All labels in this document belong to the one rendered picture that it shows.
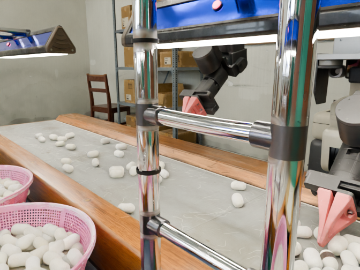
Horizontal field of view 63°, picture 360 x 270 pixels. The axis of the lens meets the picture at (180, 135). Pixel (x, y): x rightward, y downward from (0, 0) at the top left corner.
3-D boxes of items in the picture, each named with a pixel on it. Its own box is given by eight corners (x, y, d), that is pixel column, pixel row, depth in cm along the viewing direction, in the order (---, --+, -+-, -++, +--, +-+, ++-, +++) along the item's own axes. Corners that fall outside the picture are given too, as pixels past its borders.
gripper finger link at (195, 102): (181, 117, 73) (200, 91, 77) (163, 114, 78) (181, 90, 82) (193, 134, 77) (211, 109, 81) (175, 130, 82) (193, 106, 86)
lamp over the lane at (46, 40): (12, 58, 126) (10, 40, 124) (76, 53, 82) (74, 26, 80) (-9, 57, 120) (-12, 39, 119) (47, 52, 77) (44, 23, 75)
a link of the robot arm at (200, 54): (249, 65, 83) (227, 60, 90) (236, 30, 76) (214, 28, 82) (223, 93, 81) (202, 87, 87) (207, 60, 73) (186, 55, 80)
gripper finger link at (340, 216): (333, 242, 39) (357, 184, 42) (282, 222, 44) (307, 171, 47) (341, 261, 43) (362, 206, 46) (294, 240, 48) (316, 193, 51)
